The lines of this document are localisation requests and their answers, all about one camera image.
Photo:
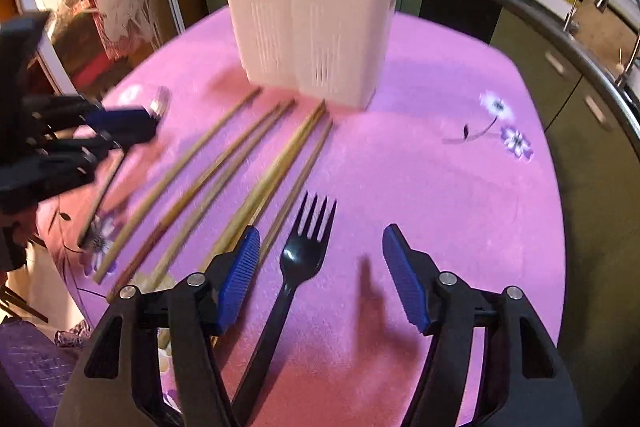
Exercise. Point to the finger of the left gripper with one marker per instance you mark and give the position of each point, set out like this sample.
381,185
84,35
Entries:
109,119
110,139

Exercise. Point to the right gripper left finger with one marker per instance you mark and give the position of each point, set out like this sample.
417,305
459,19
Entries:
149,362

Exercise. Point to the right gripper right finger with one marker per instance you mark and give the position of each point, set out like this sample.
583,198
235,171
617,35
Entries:
524,381

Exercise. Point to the white plastic utensil holder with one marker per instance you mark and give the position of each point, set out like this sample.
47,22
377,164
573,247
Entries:
328,49

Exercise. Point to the pink floral tablecloth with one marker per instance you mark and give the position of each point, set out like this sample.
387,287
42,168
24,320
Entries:
347,355

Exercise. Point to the wooden cutting board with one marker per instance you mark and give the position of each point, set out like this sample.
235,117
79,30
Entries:
605,35

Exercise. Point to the small steel water tap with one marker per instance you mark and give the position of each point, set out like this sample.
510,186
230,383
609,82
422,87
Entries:
570,1

